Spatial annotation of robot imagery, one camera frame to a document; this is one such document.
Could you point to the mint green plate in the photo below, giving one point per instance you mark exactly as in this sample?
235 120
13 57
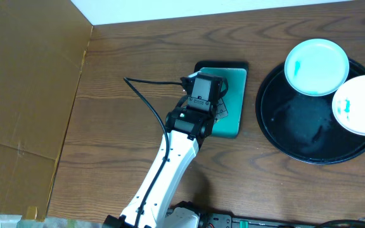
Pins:
316 67

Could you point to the pale pink plate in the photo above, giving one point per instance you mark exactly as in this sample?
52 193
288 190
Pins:
348 105

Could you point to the brown cardboard panel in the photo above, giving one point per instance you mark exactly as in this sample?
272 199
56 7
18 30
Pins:
42 49

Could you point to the round black serving tray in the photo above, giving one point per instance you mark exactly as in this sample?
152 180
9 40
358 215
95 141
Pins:
303 127

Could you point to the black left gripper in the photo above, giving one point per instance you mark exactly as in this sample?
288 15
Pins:
222 111

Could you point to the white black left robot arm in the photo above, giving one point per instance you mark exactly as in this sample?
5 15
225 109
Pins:
184 131

